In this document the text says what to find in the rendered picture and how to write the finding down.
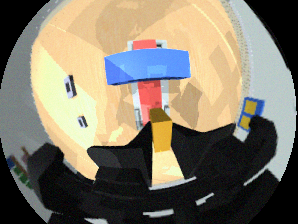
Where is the blue block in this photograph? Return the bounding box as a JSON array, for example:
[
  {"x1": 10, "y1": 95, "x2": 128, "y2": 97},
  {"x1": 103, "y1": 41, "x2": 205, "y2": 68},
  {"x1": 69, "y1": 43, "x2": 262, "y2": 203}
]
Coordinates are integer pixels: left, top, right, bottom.
[{"x1": 104, "y1": 48, "x2": 190, "y2": 85}]

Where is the red rectangular block with sockets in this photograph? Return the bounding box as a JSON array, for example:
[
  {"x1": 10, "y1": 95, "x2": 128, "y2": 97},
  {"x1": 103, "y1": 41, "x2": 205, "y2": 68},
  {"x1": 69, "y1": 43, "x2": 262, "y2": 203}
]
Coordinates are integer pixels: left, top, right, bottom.
[{"x1": 133, "y1": 39, "x2": 162, "y2": 127}]

